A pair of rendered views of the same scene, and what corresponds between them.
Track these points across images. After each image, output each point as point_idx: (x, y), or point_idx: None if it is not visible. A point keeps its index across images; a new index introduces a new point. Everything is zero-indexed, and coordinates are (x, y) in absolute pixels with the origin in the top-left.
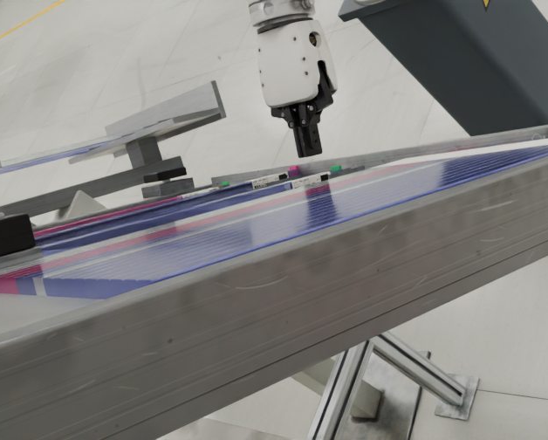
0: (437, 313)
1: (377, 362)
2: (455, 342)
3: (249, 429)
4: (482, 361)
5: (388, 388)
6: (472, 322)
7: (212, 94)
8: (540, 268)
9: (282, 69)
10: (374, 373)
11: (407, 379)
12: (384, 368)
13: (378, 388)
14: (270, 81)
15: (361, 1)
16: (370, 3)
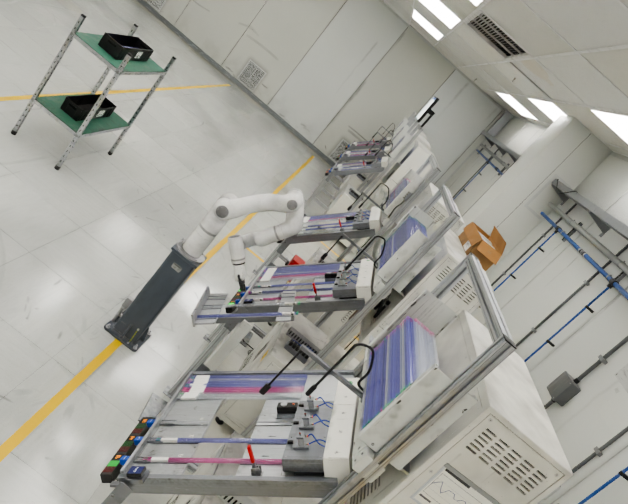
0: (138, 385)
1: (149, 408)
2: (152, 385)
3: (277, 339)
4: (162, 382)
5: (161, 409)
6: (147, 378)
7: (209, 290)
8: (139, 355)
9: (244, 271)
10: (153, 411)
11: (160, 402)
12: (153, 407)
13: (159, 412)
14: (243, 274)
15: (201, 262)
16: (202, 262)
